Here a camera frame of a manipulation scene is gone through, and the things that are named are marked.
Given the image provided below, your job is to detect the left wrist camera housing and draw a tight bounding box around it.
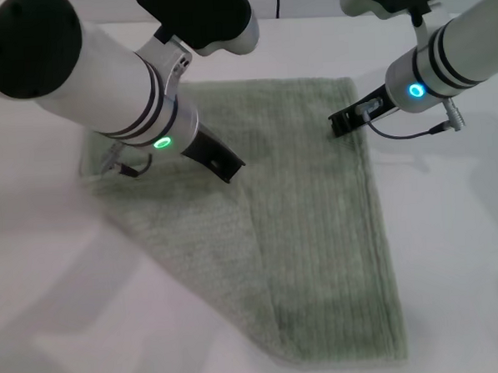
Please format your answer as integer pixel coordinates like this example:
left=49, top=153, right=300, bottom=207
left=136, top=0, right=263, bottom=63

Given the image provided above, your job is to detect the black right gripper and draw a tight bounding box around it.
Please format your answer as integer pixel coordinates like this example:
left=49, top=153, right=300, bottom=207
left=325, top=83, right=399, bottom=139

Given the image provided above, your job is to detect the grey cable with metal plug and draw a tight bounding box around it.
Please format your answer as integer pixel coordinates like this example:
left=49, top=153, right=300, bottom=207
left=355, top=93, right=469, bottom=143

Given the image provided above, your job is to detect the thin cable with black plug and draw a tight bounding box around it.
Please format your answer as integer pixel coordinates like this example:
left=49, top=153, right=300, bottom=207
left=99, top=141, right=155, bottom=181

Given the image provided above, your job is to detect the silver camera mounting bracket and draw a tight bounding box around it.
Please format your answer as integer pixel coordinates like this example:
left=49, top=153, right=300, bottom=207
left=134, top=33, right=196, bottom=102

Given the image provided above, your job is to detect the light green ribbed towel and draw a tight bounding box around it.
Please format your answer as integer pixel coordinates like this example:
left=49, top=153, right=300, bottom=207
left=74, top=70, right=410, bottom=373

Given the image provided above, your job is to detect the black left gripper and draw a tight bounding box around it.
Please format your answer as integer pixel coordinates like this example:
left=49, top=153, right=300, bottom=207
left=179, top=125, right=248, bottom=188

